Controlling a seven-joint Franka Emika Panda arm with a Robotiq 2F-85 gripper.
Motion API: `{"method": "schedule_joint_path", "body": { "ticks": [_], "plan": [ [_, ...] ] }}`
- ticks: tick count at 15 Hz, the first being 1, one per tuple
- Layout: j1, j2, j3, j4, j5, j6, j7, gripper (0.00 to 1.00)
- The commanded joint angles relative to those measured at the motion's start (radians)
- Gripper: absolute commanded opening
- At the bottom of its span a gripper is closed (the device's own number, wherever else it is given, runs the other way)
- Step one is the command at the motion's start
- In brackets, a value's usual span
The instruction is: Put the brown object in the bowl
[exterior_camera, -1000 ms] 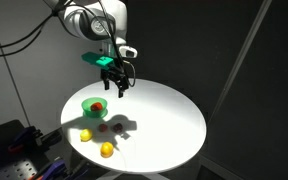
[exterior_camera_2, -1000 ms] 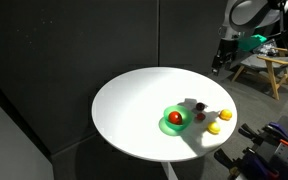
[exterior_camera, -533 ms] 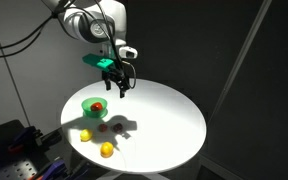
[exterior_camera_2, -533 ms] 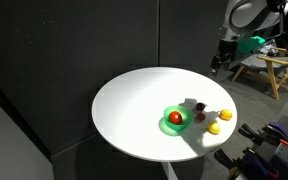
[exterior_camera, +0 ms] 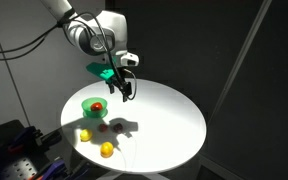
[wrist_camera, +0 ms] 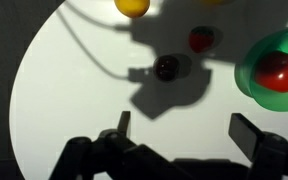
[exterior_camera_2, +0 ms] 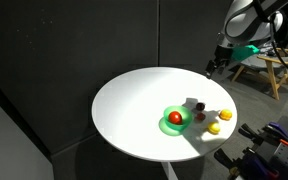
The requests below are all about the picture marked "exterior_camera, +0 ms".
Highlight purple orange spring clamp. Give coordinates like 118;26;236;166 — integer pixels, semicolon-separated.
7;125;39;154
30;157;67;180

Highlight black clamp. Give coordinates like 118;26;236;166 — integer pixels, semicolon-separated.
65;159;92;180
33;127;64;148

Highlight green plastic bowl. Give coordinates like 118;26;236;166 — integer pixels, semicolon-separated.
80;96;110;119

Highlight yellow toy lemon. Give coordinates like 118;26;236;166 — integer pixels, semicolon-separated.
79;129;94;142

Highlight perforated metal plate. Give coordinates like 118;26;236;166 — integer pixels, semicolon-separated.
0;156;40;180

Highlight red toy fruit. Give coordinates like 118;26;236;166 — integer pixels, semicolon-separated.
90;102;104;112

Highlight white table pedestal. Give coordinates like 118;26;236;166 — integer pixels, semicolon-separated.
96;171;170;180

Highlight yellow orange toy fruit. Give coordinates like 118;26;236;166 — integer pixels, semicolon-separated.
100;141;114;158

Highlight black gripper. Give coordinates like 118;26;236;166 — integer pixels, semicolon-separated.
105;67;134;103

